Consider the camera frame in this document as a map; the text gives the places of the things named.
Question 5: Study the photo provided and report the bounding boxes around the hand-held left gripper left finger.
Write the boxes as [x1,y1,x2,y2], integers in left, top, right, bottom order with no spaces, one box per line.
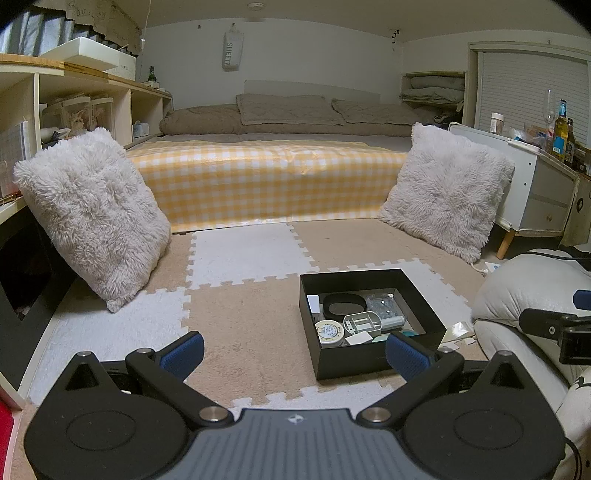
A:
[55,330,234,425]

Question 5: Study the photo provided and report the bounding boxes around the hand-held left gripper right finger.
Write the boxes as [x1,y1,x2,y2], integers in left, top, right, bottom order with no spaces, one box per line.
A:
[358,331,532,425]

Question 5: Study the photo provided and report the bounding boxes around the black box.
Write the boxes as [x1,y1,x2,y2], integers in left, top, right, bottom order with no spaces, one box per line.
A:
[298,269,448,381]

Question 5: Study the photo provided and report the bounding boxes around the clear plastic blister case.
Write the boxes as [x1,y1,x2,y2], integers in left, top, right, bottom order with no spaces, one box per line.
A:
[367,288,398,319]

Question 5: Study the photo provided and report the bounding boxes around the round white dial tin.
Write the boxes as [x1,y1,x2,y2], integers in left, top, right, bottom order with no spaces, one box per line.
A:
[315,318,346,350]

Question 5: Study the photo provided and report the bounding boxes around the black oval case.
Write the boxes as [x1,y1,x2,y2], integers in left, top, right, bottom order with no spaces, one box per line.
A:
[322,292,368,319]

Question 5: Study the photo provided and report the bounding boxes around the white printed cloth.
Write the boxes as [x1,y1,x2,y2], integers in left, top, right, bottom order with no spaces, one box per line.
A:
[561,369,591,416]

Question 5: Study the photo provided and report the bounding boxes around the white leather cushion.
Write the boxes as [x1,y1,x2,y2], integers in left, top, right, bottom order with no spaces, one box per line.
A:
[471,251,591,480]

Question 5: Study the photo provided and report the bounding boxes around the shiny clear plastic sheet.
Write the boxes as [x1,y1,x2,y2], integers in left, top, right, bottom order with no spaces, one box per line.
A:
[436,320,476,347]

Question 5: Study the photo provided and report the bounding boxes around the foam puzzle floor mat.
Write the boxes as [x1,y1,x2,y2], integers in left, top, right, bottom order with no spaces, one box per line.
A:
[9,217,491,480]

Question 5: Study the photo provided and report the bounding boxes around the white cabinet with wooden legs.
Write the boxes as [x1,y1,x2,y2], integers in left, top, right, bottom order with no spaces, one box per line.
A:
[448,122,581,259]

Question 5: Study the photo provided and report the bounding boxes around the fluffy white pillow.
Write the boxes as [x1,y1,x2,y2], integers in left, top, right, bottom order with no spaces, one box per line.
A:
[13,127,172,313]
[378,122,515,265]

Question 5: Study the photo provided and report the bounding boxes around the brown glass bottle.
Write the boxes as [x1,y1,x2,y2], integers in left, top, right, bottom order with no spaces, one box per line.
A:
[566,117,578,167]

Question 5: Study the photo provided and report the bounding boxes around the black cube cabinet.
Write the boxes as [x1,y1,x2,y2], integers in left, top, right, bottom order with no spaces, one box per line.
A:
[0,203,77,394]

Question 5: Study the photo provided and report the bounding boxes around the yellow beer bottle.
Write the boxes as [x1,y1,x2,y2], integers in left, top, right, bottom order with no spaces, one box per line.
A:
[553,99,570,160]

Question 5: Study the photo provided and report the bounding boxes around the yellow checkered bed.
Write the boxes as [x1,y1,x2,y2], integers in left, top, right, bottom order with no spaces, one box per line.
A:
[124,140,409,233]

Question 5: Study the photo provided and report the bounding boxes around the clear wine glass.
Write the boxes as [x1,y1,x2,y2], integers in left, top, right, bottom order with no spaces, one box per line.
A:
[544,89,557,139]

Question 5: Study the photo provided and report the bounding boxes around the red flat item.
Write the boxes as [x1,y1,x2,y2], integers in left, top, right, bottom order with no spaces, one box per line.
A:
[0,399,22,480]

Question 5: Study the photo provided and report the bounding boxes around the white window blind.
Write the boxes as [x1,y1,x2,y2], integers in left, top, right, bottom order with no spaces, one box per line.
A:
[475,48,591,139]

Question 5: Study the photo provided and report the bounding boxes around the beige bed pillow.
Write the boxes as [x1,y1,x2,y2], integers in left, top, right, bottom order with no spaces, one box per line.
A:
[331,98,430,125]
[235,93,346,126]

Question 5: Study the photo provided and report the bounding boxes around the folded beige blankets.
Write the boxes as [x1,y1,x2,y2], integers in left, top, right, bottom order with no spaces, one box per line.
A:
[409,75,465,105]

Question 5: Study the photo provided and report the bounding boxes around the clear doll display box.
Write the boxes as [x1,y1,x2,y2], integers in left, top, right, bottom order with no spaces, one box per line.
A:
[60,97,96,139]
[90,95,114,133]

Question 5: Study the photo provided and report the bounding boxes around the wooden shelf unit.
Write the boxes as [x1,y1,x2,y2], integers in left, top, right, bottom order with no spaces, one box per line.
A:
[0,53,174,222]

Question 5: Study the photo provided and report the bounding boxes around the white storage box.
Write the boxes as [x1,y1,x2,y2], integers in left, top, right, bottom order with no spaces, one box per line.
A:
[39,37,137,82]

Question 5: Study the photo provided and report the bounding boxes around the beige scalloped valance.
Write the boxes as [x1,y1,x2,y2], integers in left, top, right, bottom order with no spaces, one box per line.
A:
[62,0,142,54]

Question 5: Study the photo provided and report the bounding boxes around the grey curtain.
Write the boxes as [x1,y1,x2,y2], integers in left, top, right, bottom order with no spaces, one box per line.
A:
[0,9,139,57]

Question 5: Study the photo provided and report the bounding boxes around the black cable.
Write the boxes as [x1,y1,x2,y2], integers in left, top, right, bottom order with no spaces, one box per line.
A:
[526,247,591,265]

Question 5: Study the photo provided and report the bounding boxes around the wooden wall shelf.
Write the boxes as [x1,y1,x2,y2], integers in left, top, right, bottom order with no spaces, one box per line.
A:
[401,71,467,112]

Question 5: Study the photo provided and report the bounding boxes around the white fabric wall hanging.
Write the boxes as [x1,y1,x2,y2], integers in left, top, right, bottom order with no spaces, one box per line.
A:
[222,25,243,73]

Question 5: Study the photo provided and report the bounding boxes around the white pull cord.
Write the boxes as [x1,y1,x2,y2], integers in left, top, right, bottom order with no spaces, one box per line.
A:
[141,0,153,49]

